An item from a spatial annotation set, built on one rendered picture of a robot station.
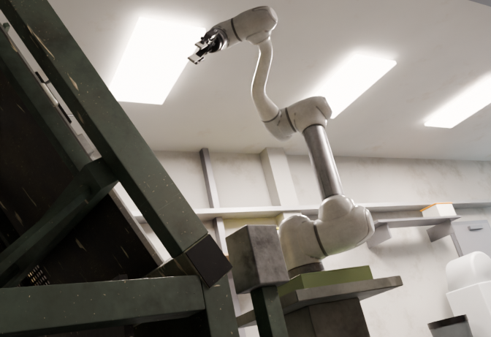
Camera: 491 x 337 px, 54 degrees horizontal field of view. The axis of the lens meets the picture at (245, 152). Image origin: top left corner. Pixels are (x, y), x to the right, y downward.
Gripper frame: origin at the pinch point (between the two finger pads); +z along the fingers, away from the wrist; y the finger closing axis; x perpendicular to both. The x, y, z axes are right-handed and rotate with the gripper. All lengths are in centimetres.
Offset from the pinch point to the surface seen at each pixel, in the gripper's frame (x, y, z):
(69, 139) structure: 12, 26, 49
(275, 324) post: -66, 37, 56
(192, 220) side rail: -30, 24, 53
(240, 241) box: -46, 29, 42
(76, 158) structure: 6, 28, 52
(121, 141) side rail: -2, 16, 51
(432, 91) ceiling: -213, 41, -511
